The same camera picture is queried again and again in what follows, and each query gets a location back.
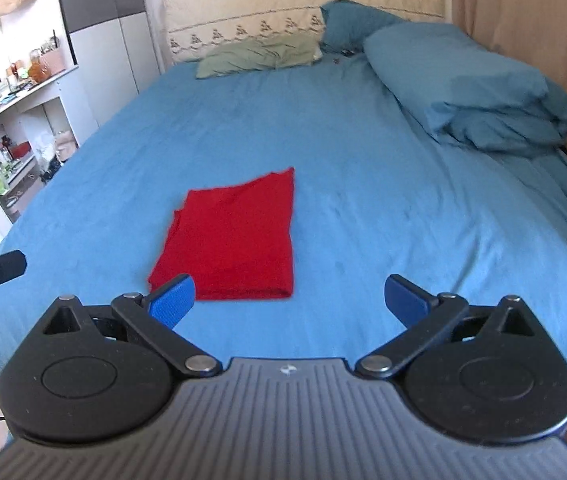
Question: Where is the red knit garment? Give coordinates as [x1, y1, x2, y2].
[148, 168, 294, 301]

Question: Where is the white shelf desk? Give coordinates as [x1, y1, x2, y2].
[0, 65, 98, 240]

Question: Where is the blue bed sheet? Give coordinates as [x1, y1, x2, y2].
[0, 55, 567, 367]

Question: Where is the orange plush toy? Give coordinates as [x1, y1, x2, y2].
[28, 58, 52, 84]

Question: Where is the blue folded duvet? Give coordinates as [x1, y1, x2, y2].
[364, 22, 567, 156]

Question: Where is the pink basket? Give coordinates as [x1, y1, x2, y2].
[40, 48, 67, 76]

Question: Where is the green pillow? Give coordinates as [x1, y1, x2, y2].
[196, 32, 323, 79]

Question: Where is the dark teal pillow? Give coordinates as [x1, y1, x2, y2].
[320, 0, 404, 53]

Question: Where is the white grey wardrobe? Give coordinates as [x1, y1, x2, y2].
[59, 0, 160, 125]

